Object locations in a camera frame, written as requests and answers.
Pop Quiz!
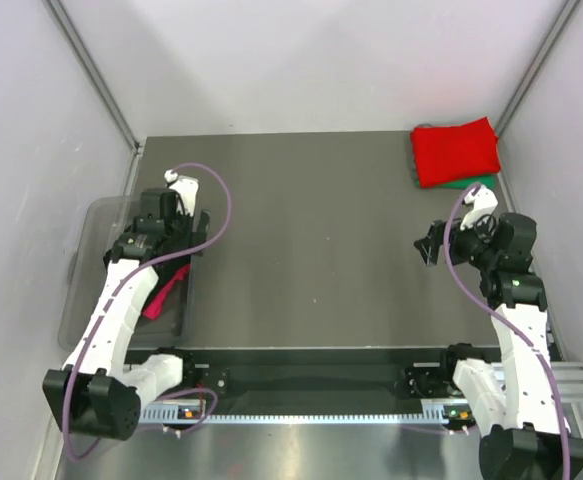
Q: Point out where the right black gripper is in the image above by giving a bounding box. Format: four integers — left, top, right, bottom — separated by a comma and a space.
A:
414, 208, 500, 271

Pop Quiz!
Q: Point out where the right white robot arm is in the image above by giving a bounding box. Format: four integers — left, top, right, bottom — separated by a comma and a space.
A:
414, 213, 583, 479

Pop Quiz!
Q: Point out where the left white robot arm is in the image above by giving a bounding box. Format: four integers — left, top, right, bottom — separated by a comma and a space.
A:
42, 177, 210, 440

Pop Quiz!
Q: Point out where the folded green t shirt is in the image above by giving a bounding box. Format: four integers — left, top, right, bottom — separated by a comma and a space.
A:
438, 175, 496, 190

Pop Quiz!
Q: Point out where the folded red t shirt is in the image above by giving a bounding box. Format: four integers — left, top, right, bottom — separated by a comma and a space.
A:
409, 117, 501, 189

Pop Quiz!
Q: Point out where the magenta t shirt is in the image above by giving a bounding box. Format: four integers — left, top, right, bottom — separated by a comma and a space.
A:
142, 264, 191, 321

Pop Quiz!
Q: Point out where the clear plastic bin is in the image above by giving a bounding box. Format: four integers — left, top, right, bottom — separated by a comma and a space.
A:
56, 195, 197, 352

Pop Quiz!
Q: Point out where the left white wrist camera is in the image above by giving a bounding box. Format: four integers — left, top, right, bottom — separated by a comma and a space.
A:
164, 169, 199, 217

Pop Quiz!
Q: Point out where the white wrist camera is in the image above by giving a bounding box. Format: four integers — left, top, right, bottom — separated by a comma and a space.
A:
460, 183, 498, 231
164, 169, 199, 217

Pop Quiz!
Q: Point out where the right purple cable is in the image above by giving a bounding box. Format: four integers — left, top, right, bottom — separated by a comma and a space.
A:
443, 183, 575, 480

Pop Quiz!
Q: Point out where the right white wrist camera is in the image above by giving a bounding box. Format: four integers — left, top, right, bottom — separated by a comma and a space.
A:
460, 183, 498, 231

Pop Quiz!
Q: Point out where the slotted grey cable duct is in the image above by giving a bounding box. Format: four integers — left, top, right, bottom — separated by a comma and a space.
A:
138, 397, 477, 426

